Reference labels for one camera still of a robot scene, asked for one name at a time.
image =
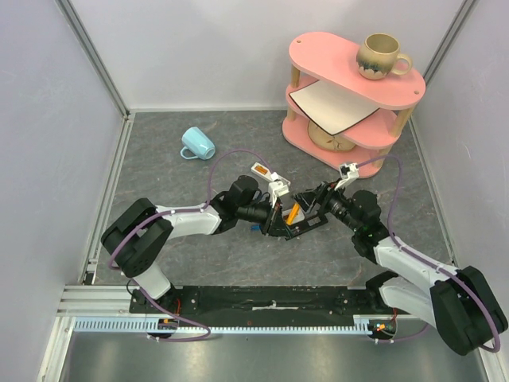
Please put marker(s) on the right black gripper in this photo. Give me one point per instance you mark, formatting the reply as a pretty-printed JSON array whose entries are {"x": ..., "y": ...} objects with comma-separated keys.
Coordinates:
[{"x": 323, "y": 200}]

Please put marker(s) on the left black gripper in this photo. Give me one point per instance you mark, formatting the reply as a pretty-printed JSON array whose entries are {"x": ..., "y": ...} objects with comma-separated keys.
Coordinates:
[{"x": 275, "y": 225}]

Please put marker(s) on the orange handled screwdriver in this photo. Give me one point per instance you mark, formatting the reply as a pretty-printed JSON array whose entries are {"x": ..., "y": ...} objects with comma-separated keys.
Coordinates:
[{"x": 293, "y": 214}]

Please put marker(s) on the white remote orange batteries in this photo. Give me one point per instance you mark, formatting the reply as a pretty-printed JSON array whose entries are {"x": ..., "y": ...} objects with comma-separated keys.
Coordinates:
[{"x": 262, "y": 171}]

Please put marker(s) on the light blue mug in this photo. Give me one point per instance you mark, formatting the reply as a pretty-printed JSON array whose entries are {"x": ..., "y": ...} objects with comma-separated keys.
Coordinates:
[{"x": 196, "y": 145}]

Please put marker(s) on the white remote blue batteries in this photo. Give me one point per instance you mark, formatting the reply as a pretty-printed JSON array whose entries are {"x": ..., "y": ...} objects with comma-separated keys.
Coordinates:
[{"x": 299, "y": 216}]

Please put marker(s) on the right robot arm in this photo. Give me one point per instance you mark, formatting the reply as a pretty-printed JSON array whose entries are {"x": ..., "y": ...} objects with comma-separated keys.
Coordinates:
[{"x": 458, "y": 303}]

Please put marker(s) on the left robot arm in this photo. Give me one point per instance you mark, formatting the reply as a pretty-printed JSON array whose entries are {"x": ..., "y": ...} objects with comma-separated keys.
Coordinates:
[{"x": 136, "y": 238}]

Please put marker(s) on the beige bowl on shelf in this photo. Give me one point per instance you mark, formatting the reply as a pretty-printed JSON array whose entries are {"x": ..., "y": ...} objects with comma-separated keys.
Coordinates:
[{"x": 326, "y": 141}]

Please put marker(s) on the pink three-tier shelf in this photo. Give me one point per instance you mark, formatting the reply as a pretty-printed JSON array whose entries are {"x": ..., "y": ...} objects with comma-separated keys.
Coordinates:
[{"x": 332, "y": 59}]

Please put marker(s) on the white square plate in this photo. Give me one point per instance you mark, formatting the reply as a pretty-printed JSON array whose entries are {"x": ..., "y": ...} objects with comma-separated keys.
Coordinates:
[{"x": 333, "y": 109}]

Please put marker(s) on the beige ceramic mug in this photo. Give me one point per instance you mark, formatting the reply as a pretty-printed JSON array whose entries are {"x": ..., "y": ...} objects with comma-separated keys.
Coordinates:
[{"x": 380, "y": 55}]

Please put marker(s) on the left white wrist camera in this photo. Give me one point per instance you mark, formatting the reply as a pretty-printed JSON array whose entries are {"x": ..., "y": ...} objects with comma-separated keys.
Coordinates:
[{"x": 278, "y": 187}]

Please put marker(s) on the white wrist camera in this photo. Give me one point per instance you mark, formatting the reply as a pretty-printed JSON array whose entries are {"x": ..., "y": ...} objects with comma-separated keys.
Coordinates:
[
  {"x": 349, "y": 172},
  {"x": 278, "y": 187}
]

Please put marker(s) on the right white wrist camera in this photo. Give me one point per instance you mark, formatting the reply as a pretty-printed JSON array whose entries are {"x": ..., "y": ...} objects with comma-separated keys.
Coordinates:
[{"x": 349, "y": 172}]

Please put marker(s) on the grey cable duct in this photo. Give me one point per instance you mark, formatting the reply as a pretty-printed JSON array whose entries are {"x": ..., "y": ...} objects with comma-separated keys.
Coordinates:
[{"x": 360, "y": 326}]

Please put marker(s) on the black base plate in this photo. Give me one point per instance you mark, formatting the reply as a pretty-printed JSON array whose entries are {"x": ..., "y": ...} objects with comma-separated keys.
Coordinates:
[{"x": 273, "y": 306}]

